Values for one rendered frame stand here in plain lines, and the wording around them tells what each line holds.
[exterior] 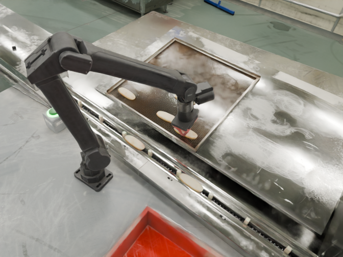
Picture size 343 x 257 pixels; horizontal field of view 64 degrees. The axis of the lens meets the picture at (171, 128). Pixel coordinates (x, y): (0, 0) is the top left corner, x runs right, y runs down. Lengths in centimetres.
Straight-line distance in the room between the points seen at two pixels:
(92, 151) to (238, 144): 54
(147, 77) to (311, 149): 68
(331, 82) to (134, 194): 127
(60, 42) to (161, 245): 64
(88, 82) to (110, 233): 80
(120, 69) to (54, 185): 52
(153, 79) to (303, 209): 63
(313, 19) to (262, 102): 338
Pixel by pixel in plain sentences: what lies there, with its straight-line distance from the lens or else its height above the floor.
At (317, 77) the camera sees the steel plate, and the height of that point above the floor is 82.
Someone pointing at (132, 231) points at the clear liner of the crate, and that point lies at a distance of 84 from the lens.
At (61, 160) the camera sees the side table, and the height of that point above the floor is 82.
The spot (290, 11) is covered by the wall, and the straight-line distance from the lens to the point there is 461.
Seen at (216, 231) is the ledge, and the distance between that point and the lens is 93.
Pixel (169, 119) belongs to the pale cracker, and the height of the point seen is 91.
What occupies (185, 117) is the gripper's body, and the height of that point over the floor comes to 102.
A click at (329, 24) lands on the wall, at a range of 451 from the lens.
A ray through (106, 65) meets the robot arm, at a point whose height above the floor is 129.
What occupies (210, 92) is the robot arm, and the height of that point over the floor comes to 111.
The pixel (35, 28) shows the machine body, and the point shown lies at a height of 82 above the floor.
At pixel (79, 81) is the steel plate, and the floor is 82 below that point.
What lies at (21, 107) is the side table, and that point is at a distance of 141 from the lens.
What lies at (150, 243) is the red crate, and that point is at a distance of 92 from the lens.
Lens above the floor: 168
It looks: 46 degrees down
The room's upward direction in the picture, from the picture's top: 6 degrees clockwise
